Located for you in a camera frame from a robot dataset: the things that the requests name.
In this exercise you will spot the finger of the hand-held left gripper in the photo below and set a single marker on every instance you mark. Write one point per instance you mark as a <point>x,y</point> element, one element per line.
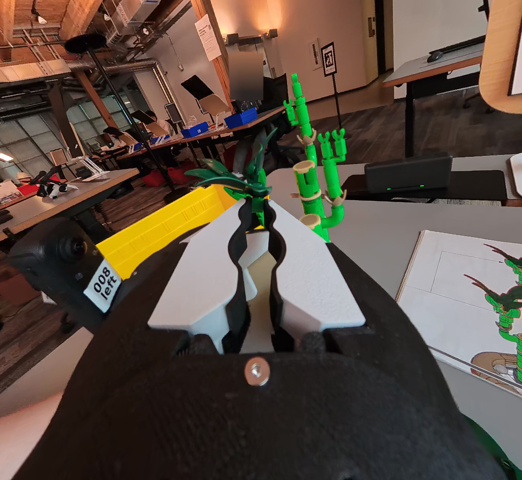
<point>252,248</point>

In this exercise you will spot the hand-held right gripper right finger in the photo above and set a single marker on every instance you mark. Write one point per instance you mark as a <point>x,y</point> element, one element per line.
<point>317,283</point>

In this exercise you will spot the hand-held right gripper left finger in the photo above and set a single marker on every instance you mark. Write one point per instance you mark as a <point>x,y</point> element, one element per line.
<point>196,283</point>

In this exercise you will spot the leafy green lego branch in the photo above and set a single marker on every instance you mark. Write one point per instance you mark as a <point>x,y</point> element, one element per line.
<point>256,202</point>

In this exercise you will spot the lego bamboo plant model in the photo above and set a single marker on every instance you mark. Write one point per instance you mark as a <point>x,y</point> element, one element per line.
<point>331,177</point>

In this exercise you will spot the lego instruction booklet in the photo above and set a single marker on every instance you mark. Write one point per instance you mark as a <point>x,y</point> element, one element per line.
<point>448,304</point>

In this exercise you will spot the yellow plastic bin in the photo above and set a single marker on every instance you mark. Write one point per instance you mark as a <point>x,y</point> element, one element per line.
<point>163,226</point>

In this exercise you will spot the black and white tool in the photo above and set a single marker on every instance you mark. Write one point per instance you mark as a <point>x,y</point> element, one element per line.
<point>53,190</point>

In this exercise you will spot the grey work desk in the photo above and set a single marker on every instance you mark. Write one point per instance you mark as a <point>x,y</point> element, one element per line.
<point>81,193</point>

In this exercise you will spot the black office chair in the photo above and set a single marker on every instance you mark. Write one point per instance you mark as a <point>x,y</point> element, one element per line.
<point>287,153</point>

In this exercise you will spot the red bin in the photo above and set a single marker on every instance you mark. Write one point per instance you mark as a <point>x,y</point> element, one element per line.
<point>154,178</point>
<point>179,174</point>

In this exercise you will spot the blue plastic bin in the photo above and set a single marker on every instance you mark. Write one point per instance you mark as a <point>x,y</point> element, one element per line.
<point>194,129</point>
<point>240,117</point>

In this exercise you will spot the long wooden-edged desk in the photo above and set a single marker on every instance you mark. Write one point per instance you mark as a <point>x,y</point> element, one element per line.
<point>273,112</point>

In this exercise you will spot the black box device green light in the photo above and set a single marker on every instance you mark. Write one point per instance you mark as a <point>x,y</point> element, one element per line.
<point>407,173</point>

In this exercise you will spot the black monitor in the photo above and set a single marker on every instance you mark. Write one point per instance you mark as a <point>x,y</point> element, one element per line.
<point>274,91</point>

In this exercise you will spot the black tablet board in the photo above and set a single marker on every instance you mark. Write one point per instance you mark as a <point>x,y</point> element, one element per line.
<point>197,87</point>

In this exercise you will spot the black box with green light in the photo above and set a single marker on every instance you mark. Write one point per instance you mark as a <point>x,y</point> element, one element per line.
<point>476,186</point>

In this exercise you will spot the tag sign on black stand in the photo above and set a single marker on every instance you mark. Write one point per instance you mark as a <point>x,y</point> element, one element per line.
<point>328,58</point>

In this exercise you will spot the white paper notice on beam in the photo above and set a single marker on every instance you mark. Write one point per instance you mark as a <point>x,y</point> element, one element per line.
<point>208,36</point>

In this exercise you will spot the black pole stand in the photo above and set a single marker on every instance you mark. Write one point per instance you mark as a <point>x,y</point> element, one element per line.
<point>84,43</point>

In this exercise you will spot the grey desk with black legs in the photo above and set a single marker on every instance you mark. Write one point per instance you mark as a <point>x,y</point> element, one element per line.
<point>412,69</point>

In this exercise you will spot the black computer mouse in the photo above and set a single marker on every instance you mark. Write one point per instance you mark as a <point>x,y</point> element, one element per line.
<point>435,55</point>

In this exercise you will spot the black computer keyboard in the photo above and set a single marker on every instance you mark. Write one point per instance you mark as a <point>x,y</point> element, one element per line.
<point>460,44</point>

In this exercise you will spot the wooden document stand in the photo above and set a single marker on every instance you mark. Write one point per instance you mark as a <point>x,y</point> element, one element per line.
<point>495,59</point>

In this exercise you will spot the printed instruction sheet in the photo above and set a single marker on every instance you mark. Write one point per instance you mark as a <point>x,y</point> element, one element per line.
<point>517,67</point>

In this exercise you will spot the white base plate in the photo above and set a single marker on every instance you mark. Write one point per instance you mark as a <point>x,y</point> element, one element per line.
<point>515,173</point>

